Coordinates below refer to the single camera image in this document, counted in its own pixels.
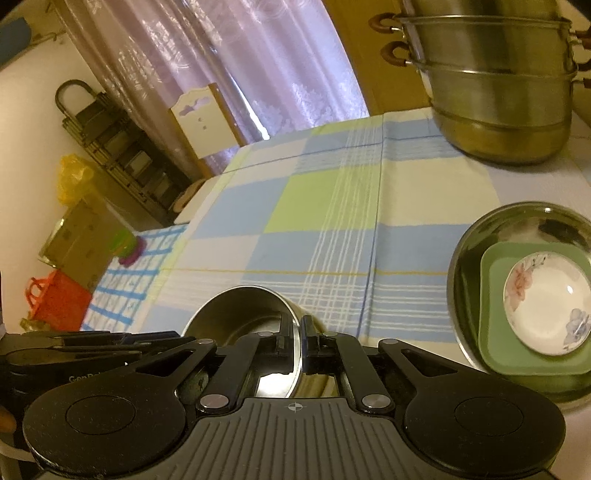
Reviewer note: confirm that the stainless steel bowl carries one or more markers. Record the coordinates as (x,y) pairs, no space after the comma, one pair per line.
(231,318)

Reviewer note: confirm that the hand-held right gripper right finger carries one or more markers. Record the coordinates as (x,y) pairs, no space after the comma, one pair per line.
(318,350)

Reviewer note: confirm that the green square plate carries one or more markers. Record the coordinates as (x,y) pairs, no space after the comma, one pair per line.
(494,323)

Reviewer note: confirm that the blue green checked tablecloth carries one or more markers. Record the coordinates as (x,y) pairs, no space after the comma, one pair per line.
(323,221)

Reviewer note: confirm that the floral white small dish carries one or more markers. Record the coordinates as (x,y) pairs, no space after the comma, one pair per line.
(545,304)

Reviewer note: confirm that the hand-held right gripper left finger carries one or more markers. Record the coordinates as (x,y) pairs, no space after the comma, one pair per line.
(281,350)

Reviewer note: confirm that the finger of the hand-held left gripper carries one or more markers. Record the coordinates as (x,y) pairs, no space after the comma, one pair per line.
(115,338)
(152,350)

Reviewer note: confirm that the green pink plastic cups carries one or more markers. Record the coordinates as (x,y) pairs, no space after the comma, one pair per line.
(127,247)

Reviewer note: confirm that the wooden door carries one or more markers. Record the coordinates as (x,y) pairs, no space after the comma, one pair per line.
(369,60)

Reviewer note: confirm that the yellow plastic bag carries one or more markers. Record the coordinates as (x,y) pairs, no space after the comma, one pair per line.
(74,180)

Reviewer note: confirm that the sheer purple curtain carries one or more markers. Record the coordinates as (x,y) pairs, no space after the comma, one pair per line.
(231,60)

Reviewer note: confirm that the white wooden chair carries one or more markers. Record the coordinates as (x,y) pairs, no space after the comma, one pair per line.
(203,124)

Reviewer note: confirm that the orange bag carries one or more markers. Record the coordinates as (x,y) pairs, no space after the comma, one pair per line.
(60,300)

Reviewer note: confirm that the person's left hand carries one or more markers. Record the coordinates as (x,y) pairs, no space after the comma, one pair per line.
(6,419)

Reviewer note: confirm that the black folding rack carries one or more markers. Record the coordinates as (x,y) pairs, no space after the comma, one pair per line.
(120,152)

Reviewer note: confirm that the blue white gingham cloth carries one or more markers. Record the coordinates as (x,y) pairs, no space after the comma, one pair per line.
(134,286)

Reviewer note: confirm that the large stainless steel plate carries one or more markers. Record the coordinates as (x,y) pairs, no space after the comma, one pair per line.
(471,249)

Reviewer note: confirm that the cardboard box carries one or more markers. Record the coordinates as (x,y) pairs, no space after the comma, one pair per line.
(76,244)

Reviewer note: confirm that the stainless steel steamer pot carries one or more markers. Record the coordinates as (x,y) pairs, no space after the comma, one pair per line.
(498,92)

